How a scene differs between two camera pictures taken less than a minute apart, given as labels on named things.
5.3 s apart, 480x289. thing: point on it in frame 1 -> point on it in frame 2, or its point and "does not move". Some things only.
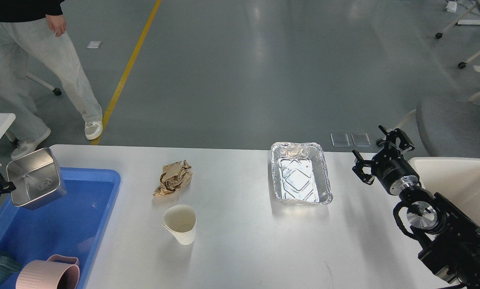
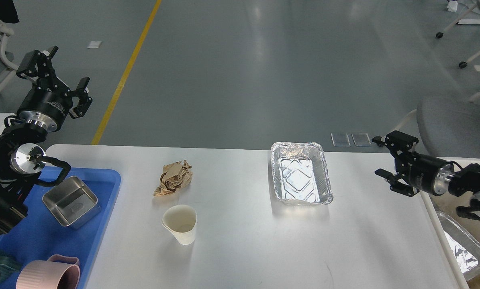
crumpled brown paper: (175, 176) does not move
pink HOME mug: (58, 271) does not move
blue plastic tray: (72, 224) does not move
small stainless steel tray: (34, 179) -> (72, 201)
